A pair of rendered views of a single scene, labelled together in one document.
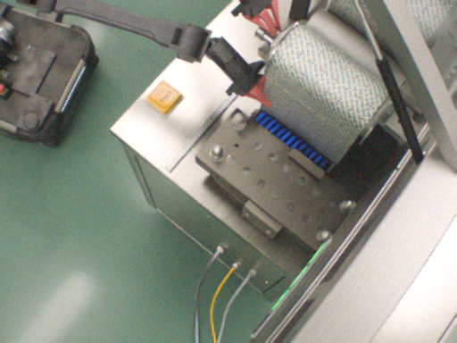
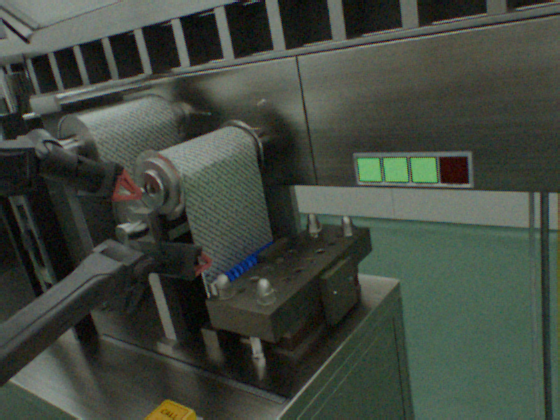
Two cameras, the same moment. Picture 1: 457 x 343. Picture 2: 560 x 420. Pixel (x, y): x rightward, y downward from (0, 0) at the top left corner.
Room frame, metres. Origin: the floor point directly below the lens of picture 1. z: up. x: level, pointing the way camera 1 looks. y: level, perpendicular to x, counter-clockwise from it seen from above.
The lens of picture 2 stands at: (0.26, 0.85, 1.48)
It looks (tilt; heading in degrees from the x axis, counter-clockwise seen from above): 19 degrees down; 278
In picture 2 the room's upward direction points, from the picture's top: 11 degrees counter-clockwise
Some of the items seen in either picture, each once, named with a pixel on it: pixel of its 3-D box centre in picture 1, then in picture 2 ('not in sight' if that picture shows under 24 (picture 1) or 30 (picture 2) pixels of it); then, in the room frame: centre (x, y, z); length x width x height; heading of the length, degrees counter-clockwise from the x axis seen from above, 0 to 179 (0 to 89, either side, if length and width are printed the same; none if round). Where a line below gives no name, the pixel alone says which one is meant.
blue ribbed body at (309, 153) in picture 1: (293, 141); (249, 265); (0.47, -0.15, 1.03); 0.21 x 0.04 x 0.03; 58
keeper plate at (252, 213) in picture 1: (260, 221); (339, 290); (0.28, -0.09, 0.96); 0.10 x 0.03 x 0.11; 58
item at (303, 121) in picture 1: (303, 123); (234, 229); (0.49, -0.16, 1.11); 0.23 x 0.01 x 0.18; 58
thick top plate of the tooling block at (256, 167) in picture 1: (280, 185); (297, 272); (0.36, -0.13, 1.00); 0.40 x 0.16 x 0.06; 58
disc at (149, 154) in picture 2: (286, 46); (158, 186); (0.60, -0.09, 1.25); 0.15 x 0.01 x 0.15; 148
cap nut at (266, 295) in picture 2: (217, 151); (264, 289); (0.41, 0.03, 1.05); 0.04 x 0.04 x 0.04
